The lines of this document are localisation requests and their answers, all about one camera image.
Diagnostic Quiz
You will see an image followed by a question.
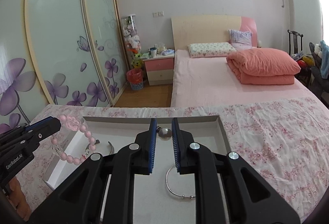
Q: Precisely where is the grey cardboard tray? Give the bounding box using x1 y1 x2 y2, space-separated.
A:
34 119 226 223

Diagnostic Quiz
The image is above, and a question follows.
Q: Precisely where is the pink beige nightstand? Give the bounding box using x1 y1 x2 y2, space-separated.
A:
144 54 175 86

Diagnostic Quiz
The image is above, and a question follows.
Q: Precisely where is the thin silver bangle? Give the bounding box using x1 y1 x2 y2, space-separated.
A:
165 164 196 200

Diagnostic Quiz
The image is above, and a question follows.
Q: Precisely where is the white floral pillow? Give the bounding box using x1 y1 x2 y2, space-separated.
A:
188 42 236 58

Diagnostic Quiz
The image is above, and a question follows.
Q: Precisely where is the blue clothing on chair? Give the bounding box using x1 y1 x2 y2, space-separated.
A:
320 40 329 79

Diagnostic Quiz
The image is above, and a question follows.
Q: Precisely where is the purple patterned cushion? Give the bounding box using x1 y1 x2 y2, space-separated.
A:
229 30 253 51

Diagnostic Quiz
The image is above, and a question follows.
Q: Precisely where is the sliding floral wardrobe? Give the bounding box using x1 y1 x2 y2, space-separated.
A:
1 0 127 131

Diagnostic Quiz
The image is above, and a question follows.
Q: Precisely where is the white mug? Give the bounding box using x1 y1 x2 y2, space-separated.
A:
149 47 157 57

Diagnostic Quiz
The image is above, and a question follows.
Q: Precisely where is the person's left hand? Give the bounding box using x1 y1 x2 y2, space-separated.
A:
9 177 31 218

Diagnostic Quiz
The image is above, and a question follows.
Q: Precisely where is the plush toy display tube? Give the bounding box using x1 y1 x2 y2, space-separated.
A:
121 14 143 68

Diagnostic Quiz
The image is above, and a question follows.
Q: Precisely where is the red waste basket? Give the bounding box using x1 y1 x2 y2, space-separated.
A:
126 68 143 91

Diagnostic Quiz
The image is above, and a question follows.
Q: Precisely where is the wide engraved silver bangle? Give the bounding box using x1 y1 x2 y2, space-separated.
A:
85 139 115 156

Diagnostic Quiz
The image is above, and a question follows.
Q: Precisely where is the dark wooden chair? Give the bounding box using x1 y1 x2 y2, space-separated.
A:
287 30 311 87

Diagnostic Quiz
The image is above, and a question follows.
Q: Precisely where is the white wall socket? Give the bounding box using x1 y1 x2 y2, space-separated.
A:
153 11 164 17

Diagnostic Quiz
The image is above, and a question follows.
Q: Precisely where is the floral pink tablecloth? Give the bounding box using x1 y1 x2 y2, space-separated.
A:
7 96 329 222

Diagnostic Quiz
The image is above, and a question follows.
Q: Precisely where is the bed with pink sheet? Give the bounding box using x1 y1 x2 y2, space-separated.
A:
171 50 317 108

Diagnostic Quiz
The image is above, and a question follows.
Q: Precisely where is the beige pink headboard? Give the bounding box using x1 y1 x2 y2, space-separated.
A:
171 15 258 50

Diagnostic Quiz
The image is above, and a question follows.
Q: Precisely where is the folded salmon quilt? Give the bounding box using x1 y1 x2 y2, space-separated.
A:
226 48 301 85

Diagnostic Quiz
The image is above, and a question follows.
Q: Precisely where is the pink bead bracelet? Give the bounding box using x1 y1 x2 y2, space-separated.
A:
50 114 97 166

